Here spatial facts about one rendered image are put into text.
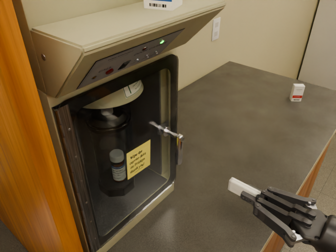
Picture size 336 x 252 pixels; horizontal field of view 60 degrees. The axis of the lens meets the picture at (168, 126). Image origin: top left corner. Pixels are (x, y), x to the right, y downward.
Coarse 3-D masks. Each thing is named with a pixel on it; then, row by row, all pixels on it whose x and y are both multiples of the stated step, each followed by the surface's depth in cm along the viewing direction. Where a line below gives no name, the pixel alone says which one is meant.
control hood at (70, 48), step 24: (192, 0) 52; (216, 0) 52; (48, 24) 40; (72, 24) 40; (96, 24) 40; (120, 24) 40; (144, 24) 40; (168, 24) 43; (192, 24) 51; (48, 48) 37; (72, 48) 34; (96, 48) 34; (120, 48) 39; (168, 48) 57; (48, 72) 40; (72, 72) 37
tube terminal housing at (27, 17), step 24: (24, 0) 37; (48, 0) 39; (72, 0) 42; (96, 0) 45; (120, 0) 49; (24, 24) 39; (120, 72) 55; (48, 96) 45; (72, 96) 48; (48, 120) 48; (72, 192) 57; (168, 192) 89
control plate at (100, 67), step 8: (176, 32) 49; (152, 40) 45; (160, 40) 47; (168, 40) 51; (136, 48) 43; (152, 48) 49; (160, 48) 53; (112, 56) 40; (120, 56) 42; (128, 56) 45; (136, 56) 48; (152, 56) 55; (96, 64) 39; (104, 64) 41; (112, 64) 44; (120, 64) 46; (128, 64) 49; (88, 72) 40; (96, 72) 42; (104, 72) 45; (112, 72) 48; (88, 80) 44; (96, 80) 47
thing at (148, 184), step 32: (160, 64) 61; (96, 96) 51; (128, 96) 57; (160, 96) 65; (96, 128) 54; (128, 128) 61; (160, 128) 70; (96, 160) 57; (160, 160) 76; (96, 192) 60; (128, 192) 70; (160, 192) 82; (96, 224) 64
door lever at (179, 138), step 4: (164, 128) 71; (168, 128) 72; (164, 132) 72; (168, 132) 71; (172, 132) 71; (172, 136) 71; (176, 136) 70; (180, 136) 69; (176, 140) 70; (180, 140) 69; (176, 144) 71; (180, 144) 70; (176, 148) 71; (180, 148) 71; (176, 152) 72; (180, 152) 72; (176, 156) 73; (180, 156) 73; (176, 160) 73; (180, 160) 73
